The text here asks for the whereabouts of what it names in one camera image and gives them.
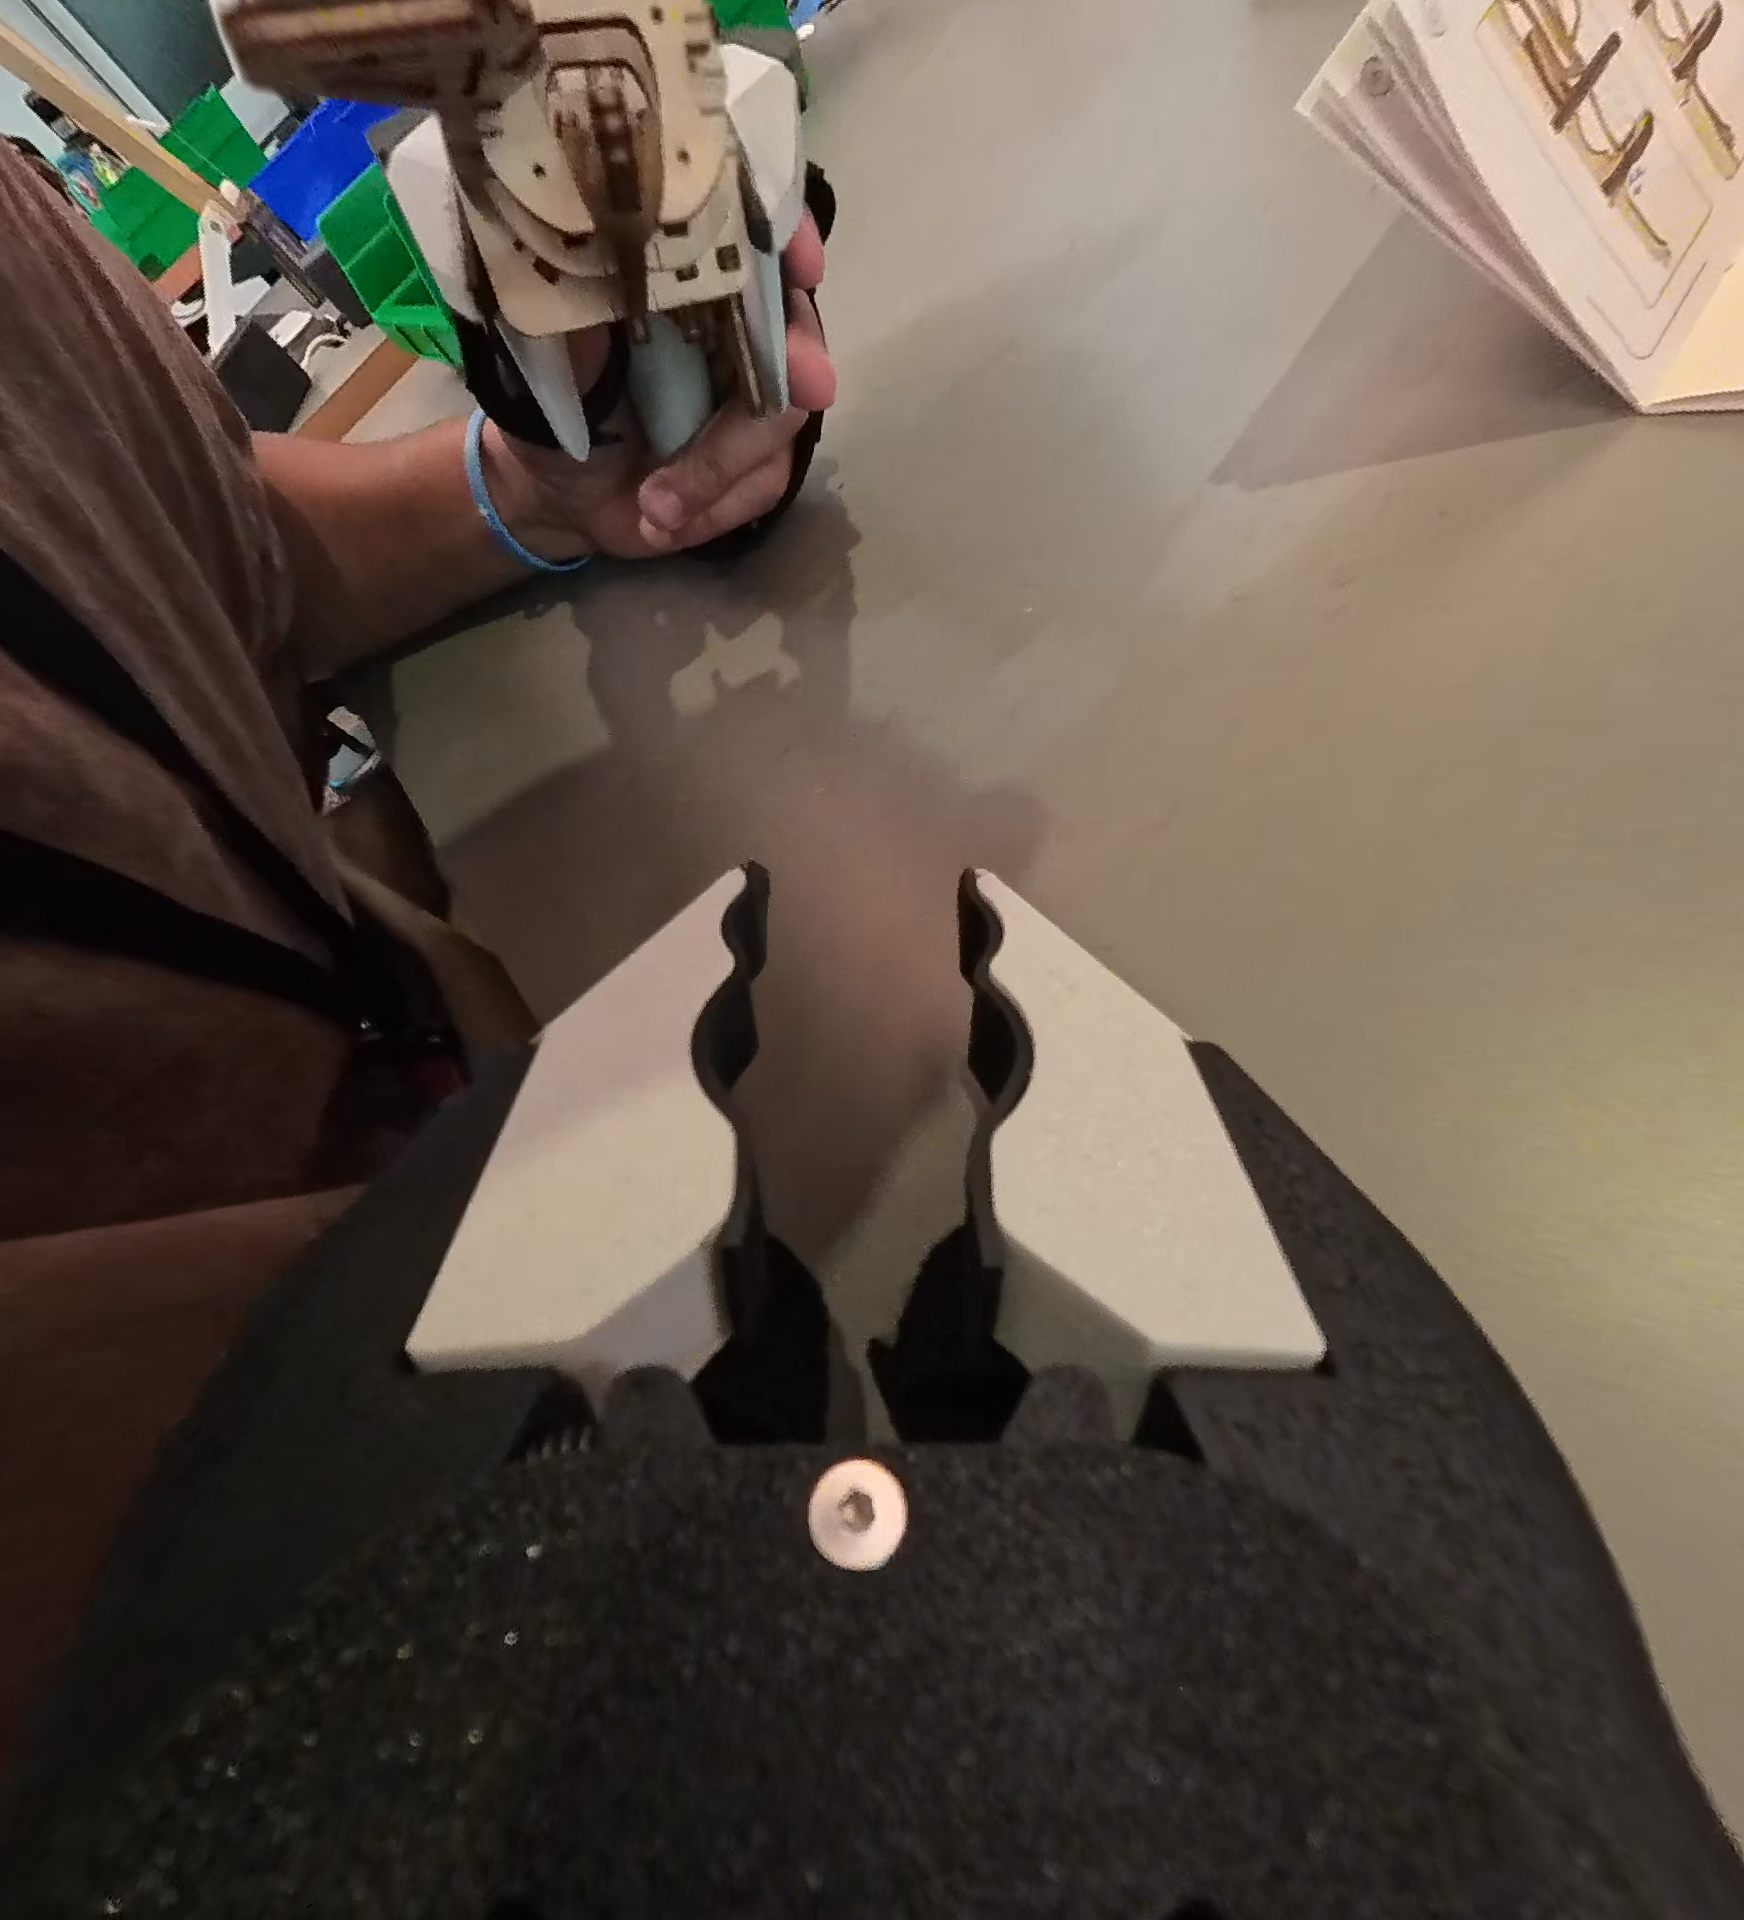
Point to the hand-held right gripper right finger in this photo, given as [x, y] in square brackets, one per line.
[1144, 1186]

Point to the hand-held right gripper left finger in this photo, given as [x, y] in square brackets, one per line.
[586, 1186]

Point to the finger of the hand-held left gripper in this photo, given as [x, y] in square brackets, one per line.
[780, 195]
[437, 204]

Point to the wooden mechanical model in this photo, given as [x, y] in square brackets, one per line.
[586, 166]

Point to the person's left forearm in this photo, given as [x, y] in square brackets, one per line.
[377, 539]

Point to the person's left hand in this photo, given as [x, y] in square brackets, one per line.
[693, 502]

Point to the small blue storage bin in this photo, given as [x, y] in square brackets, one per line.
[318, 166]

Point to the blue wristband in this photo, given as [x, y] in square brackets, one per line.
[490, 517]

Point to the light wooden beam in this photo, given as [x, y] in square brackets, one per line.
[92, 105]

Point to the person's brown clothing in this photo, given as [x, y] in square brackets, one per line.
[92, 451]

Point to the open instruction booklet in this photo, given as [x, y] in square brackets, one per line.
[1606, 166]

